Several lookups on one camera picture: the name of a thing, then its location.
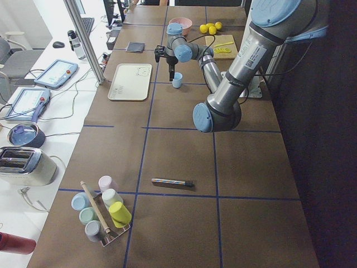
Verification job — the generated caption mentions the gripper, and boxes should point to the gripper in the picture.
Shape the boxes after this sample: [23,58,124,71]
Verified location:
[165,46,177,81]

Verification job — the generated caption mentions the steel muddler black handle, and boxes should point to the steel muddler black handle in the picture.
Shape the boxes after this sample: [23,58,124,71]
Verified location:
[151,178,194,187]

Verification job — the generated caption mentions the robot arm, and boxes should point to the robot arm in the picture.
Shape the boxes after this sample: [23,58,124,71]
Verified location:
[156,1,330,133]

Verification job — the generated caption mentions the light blue cup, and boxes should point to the light blue cup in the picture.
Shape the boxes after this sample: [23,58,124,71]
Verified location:
[172,72,183,88]

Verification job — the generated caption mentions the pink bowl of ice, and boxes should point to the pink bowl of ice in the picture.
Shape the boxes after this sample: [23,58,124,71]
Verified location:
[168,17,192,36]

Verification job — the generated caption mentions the pink cup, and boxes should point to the pink cup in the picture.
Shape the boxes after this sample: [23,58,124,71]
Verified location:
[98,175,119,193]

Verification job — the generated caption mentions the white cup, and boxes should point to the white cup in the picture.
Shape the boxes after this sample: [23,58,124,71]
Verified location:
[102,188,124,210]

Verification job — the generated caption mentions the yellow cup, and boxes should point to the yellow cup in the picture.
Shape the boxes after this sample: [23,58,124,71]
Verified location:
[109,202,132,228]

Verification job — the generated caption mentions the blue cup on rack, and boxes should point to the blue cup on rack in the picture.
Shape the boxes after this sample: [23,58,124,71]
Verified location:
[71,192,91,211]

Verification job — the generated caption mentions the green cup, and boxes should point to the green cup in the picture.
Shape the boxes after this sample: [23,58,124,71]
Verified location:
[79,207,98,225]

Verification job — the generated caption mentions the clear cup rack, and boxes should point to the clear cup rack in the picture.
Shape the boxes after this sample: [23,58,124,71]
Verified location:
[93,194,131,247]

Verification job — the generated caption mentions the grey cup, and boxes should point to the grey cup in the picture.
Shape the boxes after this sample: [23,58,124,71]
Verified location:
[85,220,104,242]

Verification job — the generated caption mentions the grey folded cloth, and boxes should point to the grey folded cloth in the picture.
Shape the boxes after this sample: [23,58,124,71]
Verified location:
[125,41,145,53]

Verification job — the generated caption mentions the cream bear tray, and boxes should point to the cream bear tray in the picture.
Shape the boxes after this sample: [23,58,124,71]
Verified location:
[108,64,152,101]

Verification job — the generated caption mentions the lemon slices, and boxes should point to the lemon slices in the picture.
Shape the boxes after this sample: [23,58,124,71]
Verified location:
[214,47,231,54]

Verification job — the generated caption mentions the wooden cutting board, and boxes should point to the wooden cutting board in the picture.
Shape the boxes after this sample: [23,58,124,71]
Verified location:
[205,35,238,60]

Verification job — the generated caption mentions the yellow plastic knife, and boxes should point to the yellow plastic knife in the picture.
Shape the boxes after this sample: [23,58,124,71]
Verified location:
[214,41,233,47]

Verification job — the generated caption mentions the black box with label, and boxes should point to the black box with label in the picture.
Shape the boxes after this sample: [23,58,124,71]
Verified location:
[106,30,120,50]

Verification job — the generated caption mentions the black monitor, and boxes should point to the black monitor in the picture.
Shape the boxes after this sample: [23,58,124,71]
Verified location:
[103,0,125,29]

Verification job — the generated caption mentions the black keyboard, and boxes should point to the black keyboard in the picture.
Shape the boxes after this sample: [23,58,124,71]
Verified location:
[81,17,95,35]

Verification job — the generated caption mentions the clear water bottle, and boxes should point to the clear water bottle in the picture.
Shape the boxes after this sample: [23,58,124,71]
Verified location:
[67,30,86,60]

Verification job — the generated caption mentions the teach pendant far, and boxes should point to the teach pendant far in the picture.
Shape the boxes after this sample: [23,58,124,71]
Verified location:
[34,59,78,89]

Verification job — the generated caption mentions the teach pendant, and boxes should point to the teach pendant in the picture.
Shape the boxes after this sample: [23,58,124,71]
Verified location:
[4,88,51,121]
[34,59,78,89]

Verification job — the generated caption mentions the black computer mouse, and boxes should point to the black computer mouse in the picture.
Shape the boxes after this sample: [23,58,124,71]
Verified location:
[52,41,65,49]

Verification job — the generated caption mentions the teach pendant near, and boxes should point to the teach pendant near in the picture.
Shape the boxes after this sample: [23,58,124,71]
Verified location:
[4,88,51,121]

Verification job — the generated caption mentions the grey office chair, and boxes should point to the grey office chair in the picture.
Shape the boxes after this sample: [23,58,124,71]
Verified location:
[1,31,44,83]

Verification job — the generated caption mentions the blue pot with lid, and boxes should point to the blue pot with lid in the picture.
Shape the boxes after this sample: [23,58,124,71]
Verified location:
[8,122,46,148]

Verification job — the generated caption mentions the cream toaster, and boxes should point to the cream toaster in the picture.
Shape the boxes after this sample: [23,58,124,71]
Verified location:
[1,146,57,186]

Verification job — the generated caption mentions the wooden stick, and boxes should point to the wooden stick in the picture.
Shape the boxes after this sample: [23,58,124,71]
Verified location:
[80,181,110,234]

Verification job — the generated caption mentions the red bottle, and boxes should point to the red bottle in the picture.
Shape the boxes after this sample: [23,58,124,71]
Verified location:
[1,232,36,255]

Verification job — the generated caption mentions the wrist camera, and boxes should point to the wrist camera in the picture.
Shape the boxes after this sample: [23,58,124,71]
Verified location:
[154,45,167,63]

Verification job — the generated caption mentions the aluminium frame post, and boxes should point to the aluminium frame post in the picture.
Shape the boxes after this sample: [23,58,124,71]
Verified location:
[64,0,105,85]

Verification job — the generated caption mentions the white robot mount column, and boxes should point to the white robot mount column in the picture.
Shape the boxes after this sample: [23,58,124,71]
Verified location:
[220,69,263,98]

